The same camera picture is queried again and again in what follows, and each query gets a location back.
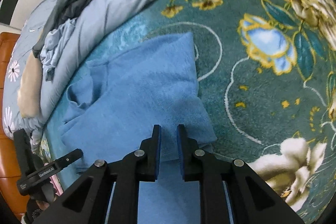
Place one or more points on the blue daisy print quilt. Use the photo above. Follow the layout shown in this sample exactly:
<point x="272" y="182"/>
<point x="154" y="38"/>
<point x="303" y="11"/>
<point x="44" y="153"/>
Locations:
<point x="105" y="11"/>

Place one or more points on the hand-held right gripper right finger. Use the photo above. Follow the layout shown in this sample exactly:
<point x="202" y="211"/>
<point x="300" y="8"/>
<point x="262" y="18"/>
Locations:
<point x="187" y="158"/>

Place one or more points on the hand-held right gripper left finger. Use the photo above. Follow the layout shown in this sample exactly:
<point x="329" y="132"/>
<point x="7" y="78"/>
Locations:
<point x="151" y="158"/>

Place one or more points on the blue fleece garment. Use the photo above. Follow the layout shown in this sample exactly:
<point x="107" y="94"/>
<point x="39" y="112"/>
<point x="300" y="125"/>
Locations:
<point x="147" y="98"/>

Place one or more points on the wooden headboard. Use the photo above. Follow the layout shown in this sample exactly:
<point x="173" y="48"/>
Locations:
<point x="8" y="161"/>

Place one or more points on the teal floral blanket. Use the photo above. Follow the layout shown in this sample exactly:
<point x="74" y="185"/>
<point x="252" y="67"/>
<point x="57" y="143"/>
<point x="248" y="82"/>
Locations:
<point x="262" y="82"/>

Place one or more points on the light blue striped garment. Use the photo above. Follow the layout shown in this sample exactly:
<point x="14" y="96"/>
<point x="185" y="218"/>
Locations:
<point x="56" y="45"/>

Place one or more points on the pink garment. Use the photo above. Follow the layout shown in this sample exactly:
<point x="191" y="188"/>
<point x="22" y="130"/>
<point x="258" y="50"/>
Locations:
<point x="56" y="184"/>

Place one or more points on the cream fluffy garment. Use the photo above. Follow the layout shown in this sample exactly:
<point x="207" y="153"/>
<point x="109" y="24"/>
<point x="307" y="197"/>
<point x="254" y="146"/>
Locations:
<point x="30" y="82"/>

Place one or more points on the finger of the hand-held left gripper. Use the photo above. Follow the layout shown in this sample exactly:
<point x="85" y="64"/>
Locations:
<point x="69" y="157"/>

